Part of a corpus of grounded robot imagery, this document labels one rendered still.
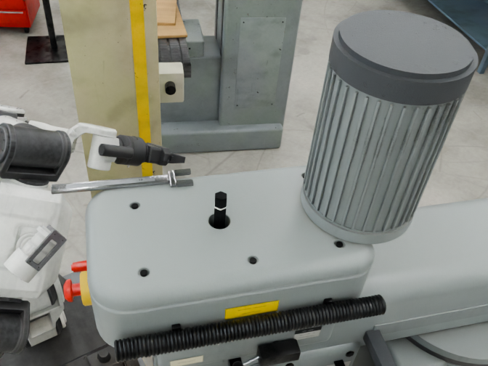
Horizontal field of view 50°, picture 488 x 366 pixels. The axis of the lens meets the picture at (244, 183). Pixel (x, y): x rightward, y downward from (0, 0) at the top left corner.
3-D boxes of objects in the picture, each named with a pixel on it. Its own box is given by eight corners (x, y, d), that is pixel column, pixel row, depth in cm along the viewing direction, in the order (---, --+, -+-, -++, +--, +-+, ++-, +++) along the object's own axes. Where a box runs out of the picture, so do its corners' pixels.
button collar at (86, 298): (84, 313, 92) (80, 292, 88) (83, 285, 96) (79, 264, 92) (96, 311, 92) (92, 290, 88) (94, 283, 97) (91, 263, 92)
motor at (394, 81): (322, 253, 85) (369, 82, 63) (286, 172, 99) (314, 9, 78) (432, 237, 90) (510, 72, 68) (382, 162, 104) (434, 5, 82)
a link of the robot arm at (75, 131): (112, 159, 156) (66, 149, 153) (118, 129, 155) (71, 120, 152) (110, 161, 149) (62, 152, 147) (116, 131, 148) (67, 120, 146)
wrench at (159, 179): (51, 199, 89) (50, 195, 89) (51, 183, 92) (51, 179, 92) (193, 185, 95) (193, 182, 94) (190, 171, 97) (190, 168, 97)
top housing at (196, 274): (99, 363, 85) (86, 306, 74) (93, 242, 104) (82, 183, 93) (364, 315, 96) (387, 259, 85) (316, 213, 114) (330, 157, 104)
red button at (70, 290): (65, 307, 91) (62, 294, 89) (65, 289, 94) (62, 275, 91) (85, 304, 92) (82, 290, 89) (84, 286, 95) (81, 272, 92)
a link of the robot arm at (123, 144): (115, 167, 161) (80, 163, 153) (122, 133, 160) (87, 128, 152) (135, 176, 153) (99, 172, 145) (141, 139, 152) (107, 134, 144)
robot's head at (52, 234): (12, 247, 114) (19, 258, 108) (41, 218, 116) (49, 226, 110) (35, 264, 117) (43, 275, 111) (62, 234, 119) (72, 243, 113)
